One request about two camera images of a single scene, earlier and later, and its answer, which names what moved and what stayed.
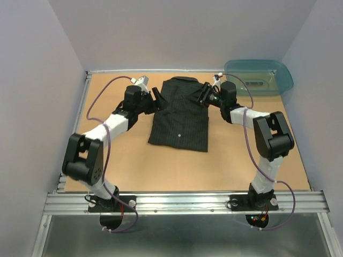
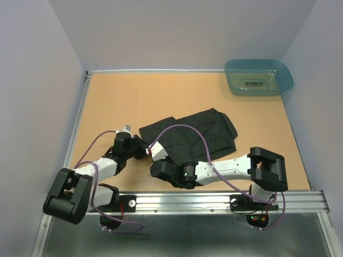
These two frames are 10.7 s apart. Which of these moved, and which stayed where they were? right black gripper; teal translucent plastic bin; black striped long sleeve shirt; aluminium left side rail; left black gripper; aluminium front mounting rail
Moved: black striped long sleeve shirt; right black gripper; left black gripper
Stayed: teal translucent plastic bin; aluminium left side rail; aluminium front mounting rail
